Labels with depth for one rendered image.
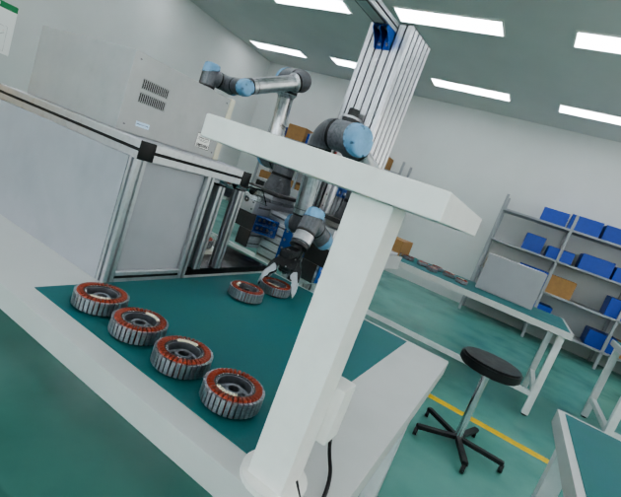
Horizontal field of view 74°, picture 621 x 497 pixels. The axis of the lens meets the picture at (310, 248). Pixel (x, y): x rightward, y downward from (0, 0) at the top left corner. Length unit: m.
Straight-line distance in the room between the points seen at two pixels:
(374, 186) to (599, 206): 7.49
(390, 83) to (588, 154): 6.06
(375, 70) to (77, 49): 1.44
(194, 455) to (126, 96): 0.87
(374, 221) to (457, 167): 7.56
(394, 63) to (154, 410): 1.94
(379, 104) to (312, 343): 1.80
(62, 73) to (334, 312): 1.12
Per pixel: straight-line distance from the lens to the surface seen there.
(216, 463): 0.68
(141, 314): 0.95
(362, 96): 2.30
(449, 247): 7.91
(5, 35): 6.97
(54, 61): 1.48
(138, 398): 0.76
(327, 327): 0.54
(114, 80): 1.24
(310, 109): 9.36
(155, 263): 1.25
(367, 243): 0.51
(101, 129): 1.21
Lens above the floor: 1.17
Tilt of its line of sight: 9 degrees down
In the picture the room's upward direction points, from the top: 20 degrees clockwise
